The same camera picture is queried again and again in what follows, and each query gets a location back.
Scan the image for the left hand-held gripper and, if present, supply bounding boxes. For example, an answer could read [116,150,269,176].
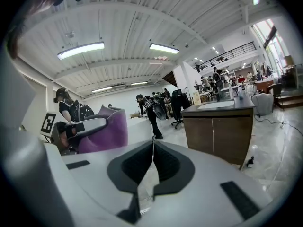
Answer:
[40,112,108,156]

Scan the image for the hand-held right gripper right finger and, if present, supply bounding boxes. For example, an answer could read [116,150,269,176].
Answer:
[142,140,273,224]

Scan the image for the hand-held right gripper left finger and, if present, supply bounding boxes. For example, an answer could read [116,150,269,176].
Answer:
[45,140,154,222]

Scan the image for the purple cloth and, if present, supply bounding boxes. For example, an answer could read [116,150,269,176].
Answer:
[78,105,128,155]

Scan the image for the dark vanity cabinet black top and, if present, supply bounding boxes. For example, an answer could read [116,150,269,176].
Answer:
[181,95,255,170]

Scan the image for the black hard-shell backpack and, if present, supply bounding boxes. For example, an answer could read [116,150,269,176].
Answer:
[152,102,168,121]

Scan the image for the white sink basin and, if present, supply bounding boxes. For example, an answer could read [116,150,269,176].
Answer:
[197,100,235,110]

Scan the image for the large pump bottle orange label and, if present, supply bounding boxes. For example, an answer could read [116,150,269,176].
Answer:
[193,90,202,106]

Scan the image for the black office chair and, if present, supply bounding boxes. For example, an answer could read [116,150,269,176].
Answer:
[170,89,191,130]

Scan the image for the grey armchair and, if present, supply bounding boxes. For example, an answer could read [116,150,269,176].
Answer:
[251,93,275,117]

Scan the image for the black mezzanine railing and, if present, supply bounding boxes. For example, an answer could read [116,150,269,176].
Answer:
[197,41,257,72]

